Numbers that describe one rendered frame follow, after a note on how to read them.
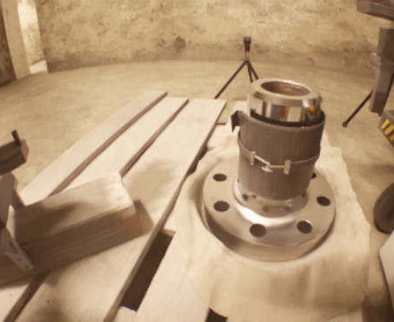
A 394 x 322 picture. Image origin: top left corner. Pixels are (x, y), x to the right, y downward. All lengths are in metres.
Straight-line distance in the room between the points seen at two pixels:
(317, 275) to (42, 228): 0.44
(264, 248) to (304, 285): 0.09
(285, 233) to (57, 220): 0.37
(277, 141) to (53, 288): 0.43
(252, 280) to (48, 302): 0.33
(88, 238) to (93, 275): 0.07
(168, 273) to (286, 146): 0.27
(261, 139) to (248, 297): 0.22
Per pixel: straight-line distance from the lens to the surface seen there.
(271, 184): 0.36
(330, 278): 0.40
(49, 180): 0.66
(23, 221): 0.46
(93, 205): 0.41
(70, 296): 0.43
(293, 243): 0.37
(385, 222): 0.72
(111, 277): 0.42
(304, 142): 0.32
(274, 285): 0.34
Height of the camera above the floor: 0.49
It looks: 35 degrees down
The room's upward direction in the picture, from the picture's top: 4 degrees counter-clockwise
